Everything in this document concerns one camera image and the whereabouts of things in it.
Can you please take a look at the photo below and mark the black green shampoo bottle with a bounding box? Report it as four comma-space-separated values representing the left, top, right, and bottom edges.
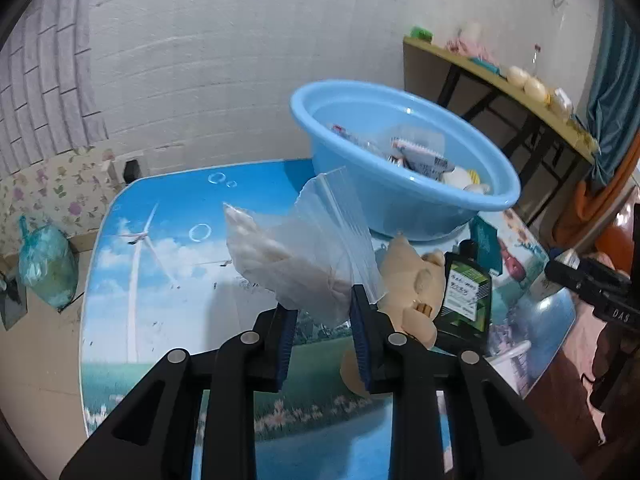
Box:
434, 240, 492, 356

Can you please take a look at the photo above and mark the tan plush bear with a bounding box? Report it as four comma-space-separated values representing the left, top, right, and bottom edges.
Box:
339, 233, 447, 399

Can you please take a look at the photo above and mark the grey printed snack bag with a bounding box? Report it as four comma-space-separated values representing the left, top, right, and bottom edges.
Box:
390, 125, 454, 180

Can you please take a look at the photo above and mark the clear plastic water bottle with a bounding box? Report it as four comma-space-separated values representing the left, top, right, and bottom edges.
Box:
329, 124, 388, 158

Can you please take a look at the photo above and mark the clear zip bag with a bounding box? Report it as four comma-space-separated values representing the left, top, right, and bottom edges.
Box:
222, 167, 386, 328

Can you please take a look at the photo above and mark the white plastic hook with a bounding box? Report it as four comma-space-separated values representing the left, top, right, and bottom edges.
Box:
487, 339, 532, 368

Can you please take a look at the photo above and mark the white yellow plush toy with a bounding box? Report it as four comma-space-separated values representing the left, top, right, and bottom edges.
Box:
439, 167, 491, 195

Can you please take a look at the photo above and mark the wooden side table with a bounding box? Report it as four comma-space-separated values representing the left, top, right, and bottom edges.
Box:
402, 36, 596, 226

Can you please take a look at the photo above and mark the jar on shelf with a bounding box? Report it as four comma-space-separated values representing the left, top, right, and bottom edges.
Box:
549, 88, 574, 122

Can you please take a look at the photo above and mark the blue plastic basin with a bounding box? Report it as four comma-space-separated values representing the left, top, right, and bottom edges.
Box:
290, 79, 521, 242

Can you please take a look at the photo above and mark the cream bun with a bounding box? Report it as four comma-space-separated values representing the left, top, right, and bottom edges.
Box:
523, 76, 549, 105
506, 66, 530, 89

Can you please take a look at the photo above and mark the dustpan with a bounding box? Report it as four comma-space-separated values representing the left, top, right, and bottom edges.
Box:
0, 268, 27, 330

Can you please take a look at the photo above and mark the teal garbage bag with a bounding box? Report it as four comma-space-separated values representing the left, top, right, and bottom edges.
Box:
18, 216, 78, 311

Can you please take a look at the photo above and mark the glass bottle on shelf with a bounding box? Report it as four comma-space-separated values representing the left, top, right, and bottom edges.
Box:
527, 44, 541, 77

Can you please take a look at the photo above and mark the pink cloth on shelf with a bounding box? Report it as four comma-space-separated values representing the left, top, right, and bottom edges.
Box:
446, 37, 498, 65

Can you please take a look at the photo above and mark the white roll on shelf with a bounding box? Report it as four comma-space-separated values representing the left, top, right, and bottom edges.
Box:
459, 22, 483, 44

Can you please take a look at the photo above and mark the green box on shelf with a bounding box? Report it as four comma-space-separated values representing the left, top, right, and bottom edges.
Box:
410, 26, 433, 42

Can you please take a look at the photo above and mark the black wall plug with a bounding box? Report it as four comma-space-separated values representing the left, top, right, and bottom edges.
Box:
122, 159, 141, 185

